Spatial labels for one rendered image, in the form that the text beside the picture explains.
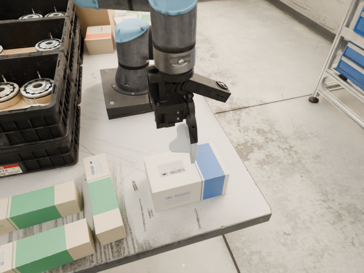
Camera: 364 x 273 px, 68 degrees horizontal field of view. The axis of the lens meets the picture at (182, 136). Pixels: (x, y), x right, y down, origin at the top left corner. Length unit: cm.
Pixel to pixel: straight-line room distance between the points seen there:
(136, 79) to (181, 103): 52
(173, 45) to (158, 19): 4
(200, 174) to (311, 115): 171
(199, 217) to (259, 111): 158
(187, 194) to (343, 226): 116
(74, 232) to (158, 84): 38
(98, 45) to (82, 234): 97
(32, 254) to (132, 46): 66
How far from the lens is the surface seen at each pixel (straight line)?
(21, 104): 96
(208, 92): 54
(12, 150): 84
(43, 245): 70
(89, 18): 158
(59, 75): 85
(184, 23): 44
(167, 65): 47
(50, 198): 76
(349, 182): 193
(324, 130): 222
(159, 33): 45
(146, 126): 96
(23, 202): 78
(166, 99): 53
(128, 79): 103
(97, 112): 105
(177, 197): 71
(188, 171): 70
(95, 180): 75
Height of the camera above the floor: 134
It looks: 44 degrees down
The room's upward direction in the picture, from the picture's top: straight up
